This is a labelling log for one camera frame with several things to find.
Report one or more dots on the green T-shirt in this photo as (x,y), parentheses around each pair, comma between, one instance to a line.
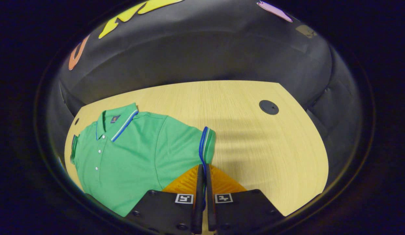
(134,163)

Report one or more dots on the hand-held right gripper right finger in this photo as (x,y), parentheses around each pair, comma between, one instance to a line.
(210,212)

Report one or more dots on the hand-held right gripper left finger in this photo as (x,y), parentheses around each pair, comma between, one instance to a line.
(200,202)

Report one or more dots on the black backdrop cloth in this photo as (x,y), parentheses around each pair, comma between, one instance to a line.
(205,49)

